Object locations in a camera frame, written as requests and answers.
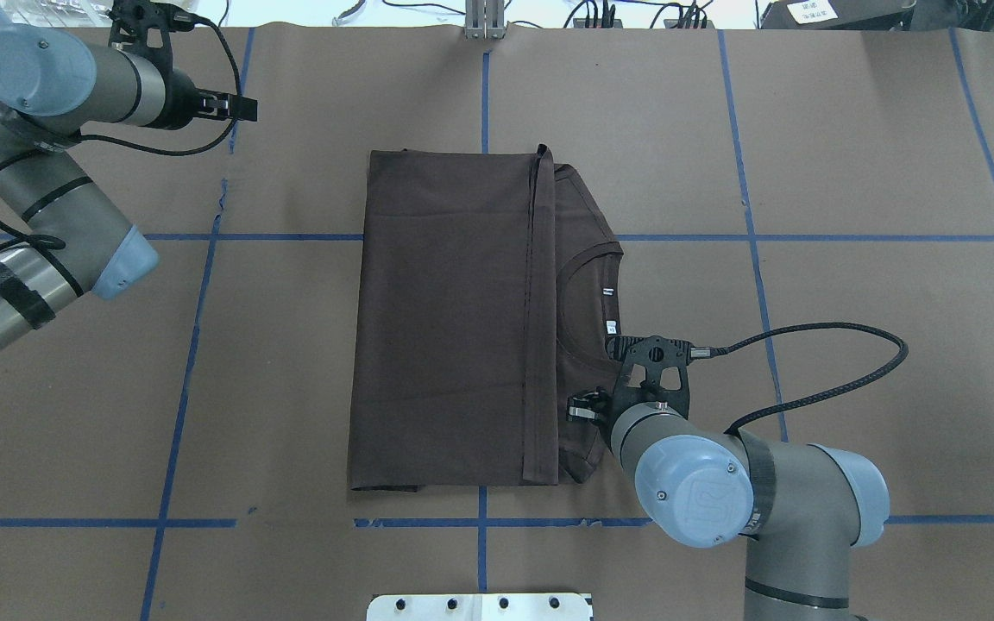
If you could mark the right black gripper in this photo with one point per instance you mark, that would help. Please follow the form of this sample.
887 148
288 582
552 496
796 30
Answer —
582 407

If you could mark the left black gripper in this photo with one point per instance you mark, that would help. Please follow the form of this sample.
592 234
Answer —
180 101

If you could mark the brown t-shirt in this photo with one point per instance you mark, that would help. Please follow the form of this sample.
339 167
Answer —
490 285

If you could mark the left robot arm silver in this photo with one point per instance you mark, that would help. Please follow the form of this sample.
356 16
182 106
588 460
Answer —
66 238

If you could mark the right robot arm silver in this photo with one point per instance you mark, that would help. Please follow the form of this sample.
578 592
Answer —
802 508

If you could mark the blue tape line lengthwise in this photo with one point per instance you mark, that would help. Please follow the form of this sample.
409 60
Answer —
750 224

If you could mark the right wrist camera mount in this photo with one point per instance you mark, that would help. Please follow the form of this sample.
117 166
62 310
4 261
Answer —
655 368

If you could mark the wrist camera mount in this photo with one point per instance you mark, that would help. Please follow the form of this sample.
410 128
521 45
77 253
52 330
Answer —
655 368
144 29

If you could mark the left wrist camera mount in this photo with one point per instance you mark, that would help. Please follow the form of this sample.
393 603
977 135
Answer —
144 29

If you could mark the white pedestal base plate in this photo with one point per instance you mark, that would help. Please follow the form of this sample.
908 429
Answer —
563 605

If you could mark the aluminium frame post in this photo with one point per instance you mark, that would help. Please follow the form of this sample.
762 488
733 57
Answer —
485 20

